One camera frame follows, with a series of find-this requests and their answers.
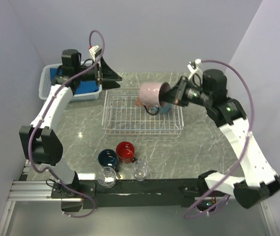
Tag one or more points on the black table edge rail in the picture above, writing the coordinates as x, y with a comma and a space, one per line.
150, 192

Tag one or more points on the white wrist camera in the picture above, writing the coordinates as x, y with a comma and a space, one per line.
194, 68
95, 51

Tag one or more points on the clear glass cup right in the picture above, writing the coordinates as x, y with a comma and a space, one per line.
140, 170

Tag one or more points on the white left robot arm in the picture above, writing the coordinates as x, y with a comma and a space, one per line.
40, 143

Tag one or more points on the light blue mug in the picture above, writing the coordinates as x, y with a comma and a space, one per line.
162, 110

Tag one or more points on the blue cloth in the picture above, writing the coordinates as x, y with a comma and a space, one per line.
85, 87

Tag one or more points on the clear glass cup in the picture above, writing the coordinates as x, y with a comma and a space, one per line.
140, 170
107, 177

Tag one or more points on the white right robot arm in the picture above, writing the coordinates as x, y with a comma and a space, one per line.
260, 180

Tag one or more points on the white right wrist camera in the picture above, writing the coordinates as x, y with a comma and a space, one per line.
194, 68

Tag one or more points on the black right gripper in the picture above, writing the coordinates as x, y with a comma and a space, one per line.
175, 95

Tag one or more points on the white plastic basket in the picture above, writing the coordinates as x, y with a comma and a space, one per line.
45, 85

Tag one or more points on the aluminium frame rail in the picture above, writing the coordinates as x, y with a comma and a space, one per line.
33, 191

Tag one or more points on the purple mug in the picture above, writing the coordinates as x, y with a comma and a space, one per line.
149, 95

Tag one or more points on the clear glass cup left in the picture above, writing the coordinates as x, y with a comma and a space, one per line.
107, 177

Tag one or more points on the red mug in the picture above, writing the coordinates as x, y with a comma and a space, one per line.
125, 152

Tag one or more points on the white wire dish rack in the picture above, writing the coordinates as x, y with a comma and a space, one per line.
121, 116

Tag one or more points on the dark blue mug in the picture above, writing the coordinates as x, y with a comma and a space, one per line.
109, 158

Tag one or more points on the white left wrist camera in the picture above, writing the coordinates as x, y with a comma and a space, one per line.
95, 51

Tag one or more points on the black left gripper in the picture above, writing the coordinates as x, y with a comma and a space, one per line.
107, 73

